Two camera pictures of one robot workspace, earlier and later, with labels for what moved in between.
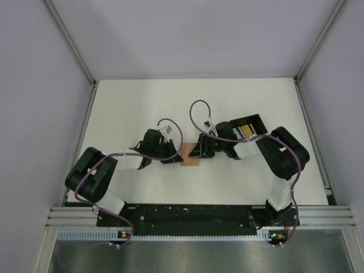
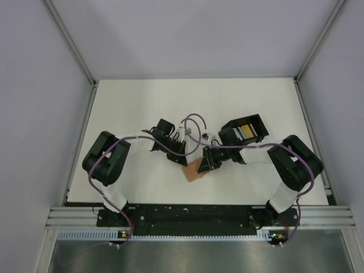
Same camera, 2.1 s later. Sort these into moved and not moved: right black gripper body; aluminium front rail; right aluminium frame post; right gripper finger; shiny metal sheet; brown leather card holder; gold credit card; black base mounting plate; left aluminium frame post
Moved: right black gripper body; right gripper finger; brown leather card holder
Not moved: right aluminium frame post; aluminium front rail; shiny metal sheet; black base mounting plate; left aluminium frame post; gold credit card
